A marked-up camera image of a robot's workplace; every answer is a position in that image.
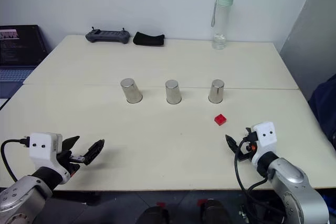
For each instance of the dark blue bag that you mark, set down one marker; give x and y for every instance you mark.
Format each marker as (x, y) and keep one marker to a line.
(324, 108)

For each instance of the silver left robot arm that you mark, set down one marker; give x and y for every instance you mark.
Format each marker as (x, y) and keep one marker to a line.
(15, 195)

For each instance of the grey handheld controller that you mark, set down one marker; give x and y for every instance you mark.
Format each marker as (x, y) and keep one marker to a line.
(107, 36)

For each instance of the clear bottle green lid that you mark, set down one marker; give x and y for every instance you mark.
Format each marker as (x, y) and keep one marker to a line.
(220, 24)

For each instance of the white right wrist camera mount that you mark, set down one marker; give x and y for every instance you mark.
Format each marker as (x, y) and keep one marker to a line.
(266, 140)

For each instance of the upturned steel cup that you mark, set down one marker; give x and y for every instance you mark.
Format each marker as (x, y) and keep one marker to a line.
(216, 91)
(173, 93)
(131, 91)

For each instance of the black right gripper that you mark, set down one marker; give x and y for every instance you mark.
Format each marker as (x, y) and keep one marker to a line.
(246, 151)

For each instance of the red toy block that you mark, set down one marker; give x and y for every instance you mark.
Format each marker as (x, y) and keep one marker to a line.
(220, 119)

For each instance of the open laptop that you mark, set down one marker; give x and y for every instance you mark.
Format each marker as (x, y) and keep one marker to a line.
(18, 48)

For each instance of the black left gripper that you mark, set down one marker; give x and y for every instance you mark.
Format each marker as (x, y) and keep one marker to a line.
(64, 161)

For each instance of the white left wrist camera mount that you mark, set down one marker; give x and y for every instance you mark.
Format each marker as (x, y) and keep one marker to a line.
(40, 148)

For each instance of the black cloth pouch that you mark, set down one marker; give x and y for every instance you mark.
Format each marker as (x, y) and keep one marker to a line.
(148, 39)

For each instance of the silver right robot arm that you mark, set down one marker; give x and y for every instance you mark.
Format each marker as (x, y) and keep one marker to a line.
(294, 187)

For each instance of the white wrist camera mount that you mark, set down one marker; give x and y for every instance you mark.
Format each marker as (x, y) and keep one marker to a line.
(40, 148)
(266, 140)

